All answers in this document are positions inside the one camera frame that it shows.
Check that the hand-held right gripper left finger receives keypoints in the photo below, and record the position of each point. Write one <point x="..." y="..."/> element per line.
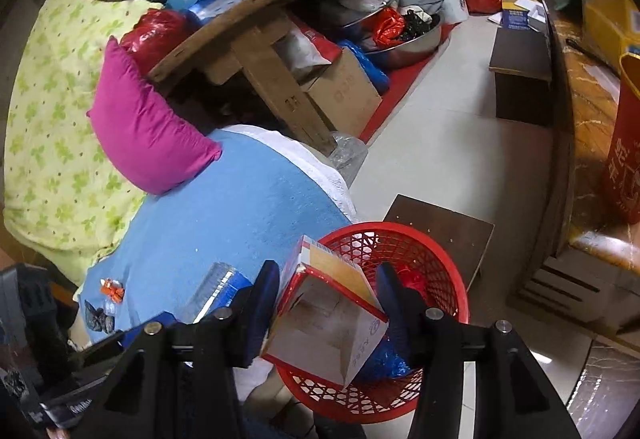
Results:
<point x="262" y="304"/>

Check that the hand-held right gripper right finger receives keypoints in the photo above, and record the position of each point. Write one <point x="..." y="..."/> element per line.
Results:
<point x="395" y="314"/>

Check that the brown cardboard box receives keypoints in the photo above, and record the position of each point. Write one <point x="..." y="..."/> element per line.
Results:
<point x="345" y="94"/>

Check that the marble top cabinet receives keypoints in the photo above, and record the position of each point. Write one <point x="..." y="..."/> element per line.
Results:
<point x="590" y="144"/>

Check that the green floral quilt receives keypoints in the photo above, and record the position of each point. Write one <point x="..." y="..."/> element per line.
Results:
<point x="55" y="119"/>

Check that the red plastic mesh basket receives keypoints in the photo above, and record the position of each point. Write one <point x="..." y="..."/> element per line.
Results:
<point x="440" y="264"/>

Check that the pink pillow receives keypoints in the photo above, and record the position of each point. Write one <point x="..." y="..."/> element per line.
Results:
<point x="145" y="129"/>

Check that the shiny red plastic bag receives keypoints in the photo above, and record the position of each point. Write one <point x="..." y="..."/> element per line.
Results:
<point x="155" y="34"/>

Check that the metal basin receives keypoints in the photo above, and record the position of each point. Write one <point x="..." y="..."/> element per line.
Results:
<point x="410" y="49"/>

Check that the yellow carton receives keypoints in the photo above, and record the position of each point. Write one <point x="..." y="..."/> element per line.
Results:
<point x="610" y="14"/>

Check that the red floor mat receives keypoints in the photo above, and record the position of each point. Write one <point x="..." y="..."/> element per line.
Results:
<point x="400" y="84"/>

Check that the red cup with gold rim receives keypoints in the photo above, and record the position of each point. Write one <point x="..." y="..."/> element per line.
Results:
<point x="625" y="159"/>

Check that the blue blanket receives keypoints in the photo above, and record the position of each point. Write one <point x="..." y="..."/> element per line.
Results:
<point x="200" y="229"/>

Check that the clear plastic bag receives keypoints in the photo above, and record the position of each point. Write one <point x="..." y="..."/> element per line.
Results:
<point x="347" y="154"/>

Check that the wooden bench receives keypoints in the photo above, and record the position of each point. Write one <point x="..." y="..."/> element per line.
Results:
<point x="260" y="54"/>

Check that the black plastic bag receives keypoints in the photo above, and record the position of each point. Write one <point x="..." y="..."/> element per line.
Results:
<point x="417" y="24"/>
<point x="100" y="319"/>

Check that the red white cardboard carton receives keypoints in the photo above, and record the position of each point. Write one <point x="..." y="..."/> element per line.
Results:
<point x="325" y="319"/>

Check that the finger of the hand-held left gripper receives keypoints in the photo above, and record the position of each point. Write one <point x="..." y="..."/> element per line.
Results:
<point x="125" y="341"/>

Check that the red white plastic bag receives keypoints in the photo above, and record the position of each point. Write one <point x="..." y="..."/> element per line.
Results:
<point x="305" y="54"/>

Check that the orange wrapper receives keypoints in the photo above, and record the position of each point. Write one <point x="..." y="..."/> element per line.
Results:
<point x="111" y="291"/>

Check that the crumpled blue plastic bag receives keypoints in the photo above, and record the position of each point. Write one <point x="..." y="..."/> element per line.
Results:
<point x="385" y="364"/>

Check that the blue yellow box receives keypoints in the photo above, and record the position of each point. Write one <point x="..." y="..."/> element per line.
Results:
<point x="515" y="16"/>

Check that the dark wooden stool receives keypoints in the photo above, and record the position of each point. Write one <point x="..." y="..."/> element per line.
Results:
<point x="440" y="219"/>
<point x="520" y="84"/>

